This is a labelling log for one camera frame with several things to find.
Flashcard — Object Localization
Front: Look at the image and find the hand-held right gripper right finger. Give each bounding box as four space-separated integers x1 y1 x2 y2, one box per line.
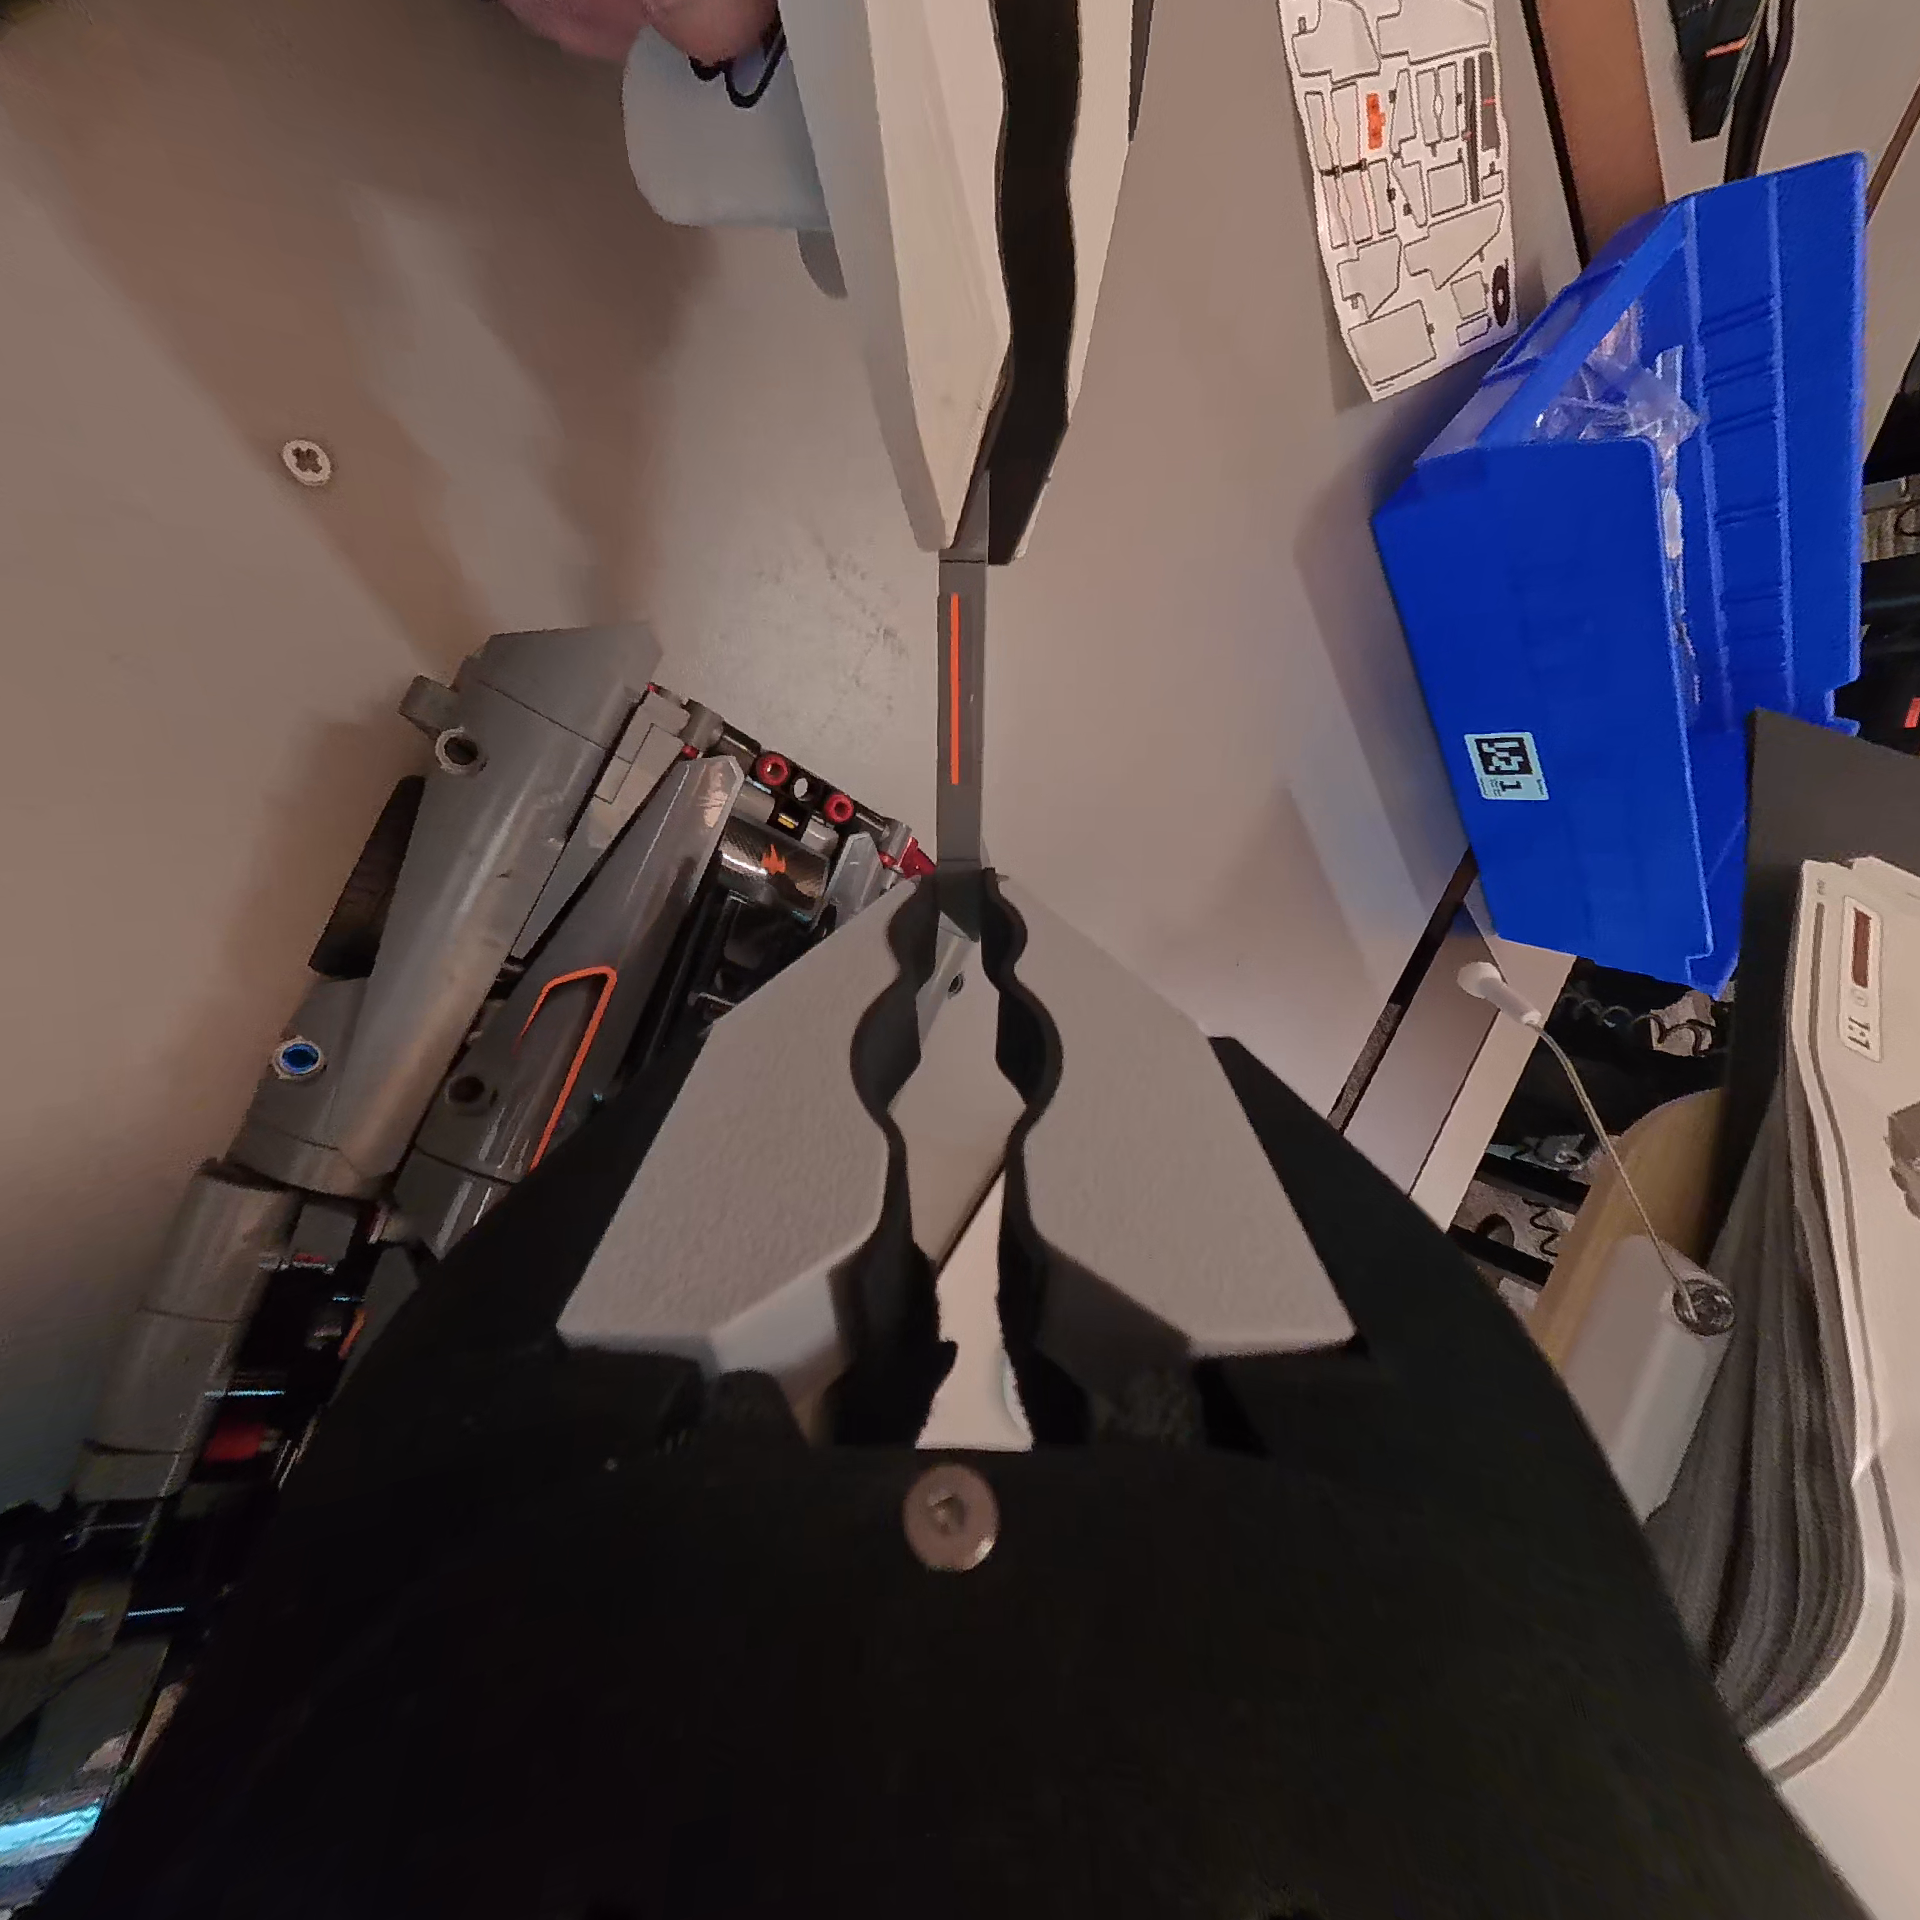
983 873 1356 1446

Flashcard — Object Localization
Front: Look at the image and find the white sticker sheet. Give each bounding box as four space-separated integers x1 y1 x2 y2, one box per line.
1278 0 1518 401

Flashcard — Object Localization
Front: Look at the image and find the thin wire with white plug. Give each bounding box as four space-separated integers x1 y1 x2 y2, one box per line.
1457 960 1739 1338

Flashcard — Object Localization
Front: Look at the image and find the long grey orange-striped lego panel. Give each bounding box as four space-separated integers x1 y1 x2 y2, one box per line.
933 552 995 1039

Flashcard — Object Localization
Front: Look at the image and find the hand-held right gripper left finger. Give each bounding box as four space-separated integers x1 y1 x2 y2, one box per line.
555 878 945 1446

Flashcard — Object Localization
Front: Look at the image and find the lego instruction booklet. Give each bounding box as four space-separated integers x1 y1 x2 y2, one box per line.
1640 855 1920 1920

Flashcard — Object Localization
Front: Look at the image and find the black coiled cable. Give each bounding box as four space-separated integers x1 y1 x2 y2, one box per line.
1552 990 1727 1058

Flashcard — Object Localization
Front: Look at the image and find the black electronic device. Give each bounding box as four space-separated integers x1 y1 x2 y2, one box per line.
1670 0 1772 145

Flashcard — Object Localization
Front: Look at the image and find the blue plastic bin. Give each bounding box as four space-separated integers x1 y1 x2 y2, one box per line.
1369 152 1869 993

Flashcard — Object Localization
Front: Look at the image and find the clear plastic bag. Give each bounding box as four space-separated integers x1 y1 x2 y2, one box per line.
1529 299 1705 453

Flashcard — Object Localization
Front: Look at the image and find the person's left hand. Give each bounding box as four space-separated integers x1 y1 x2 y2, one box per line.
502 0 781 70

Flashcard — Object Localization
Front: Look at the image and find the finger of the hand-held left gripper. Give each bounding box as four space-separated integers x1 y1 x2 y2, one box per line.
990 0 1155 565
779 0 1011 550

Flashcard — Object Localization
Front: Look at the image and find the grey lego car model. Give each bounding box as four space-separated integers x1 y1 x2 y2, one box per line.
0 623 939 1847

